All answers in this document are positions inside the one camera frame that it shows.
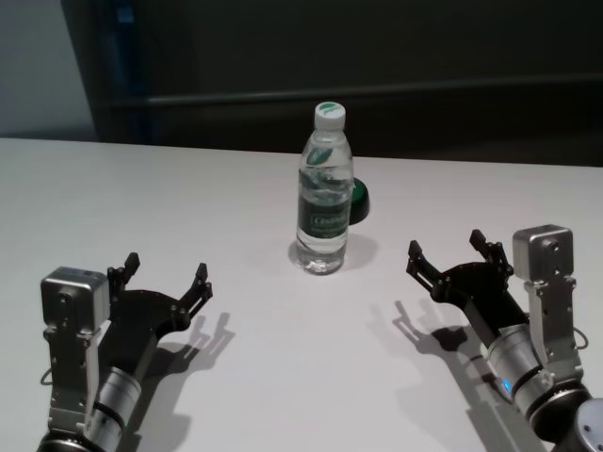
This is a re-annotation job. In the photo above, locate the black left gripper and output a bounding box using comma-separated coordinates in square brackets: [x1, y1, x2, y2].
[100, 251, 215, 374]

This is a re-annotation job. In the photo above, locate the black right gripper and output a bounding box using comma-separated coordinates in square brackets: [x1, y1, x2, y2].
[406, 229, 531, 349]

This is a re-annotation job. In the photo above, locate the clear Cestbon water bottle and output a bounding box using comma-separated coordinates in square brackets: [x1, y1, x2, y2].
[295, 100, 355, 277]

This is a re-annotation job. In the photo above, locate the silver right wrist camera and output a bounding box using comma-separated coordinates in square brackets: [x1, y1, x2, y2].
[512, 224, 585, 379]

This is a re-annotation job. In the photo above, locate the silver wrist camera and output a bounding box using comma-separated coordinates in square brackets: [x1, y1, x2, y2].
[512, 224, 585, 379]
[40, 266, 111, 435]

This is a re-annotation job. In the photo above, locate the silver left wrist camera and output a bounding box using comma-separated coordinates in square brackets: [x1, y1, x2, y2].
[40, 266, 111, 435]

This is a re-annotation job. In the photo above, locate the grey horizontal rail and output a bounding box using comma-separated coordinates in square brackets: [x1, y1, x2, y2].
[145, 88, 603, 105]

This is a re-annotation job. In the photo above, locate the blue vertical post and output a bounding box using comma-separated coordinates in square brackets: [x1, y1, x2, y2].
[106, 0, 152, 143]

